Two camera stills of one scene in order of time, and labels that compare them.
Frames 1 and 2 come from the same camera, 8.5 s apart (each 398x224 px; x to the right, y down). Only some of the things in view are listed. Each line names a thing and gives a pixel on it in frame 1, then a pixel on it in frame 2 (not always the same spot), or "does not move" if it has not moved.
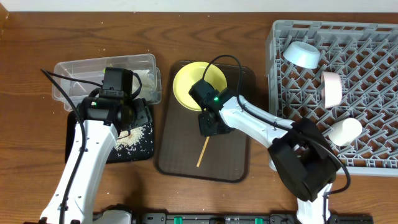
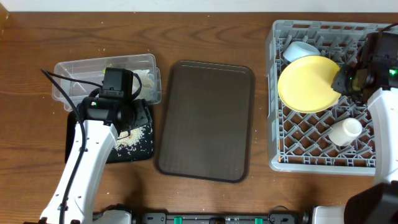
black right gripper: [210, 125] -> [342, 83]
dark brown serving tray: [184, 154] does not move
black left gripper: [143, 115] does not move
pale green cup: [345, 131] does not move
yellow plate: [192, 73] -> [305, 84]
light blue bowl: [303, 54] does not move
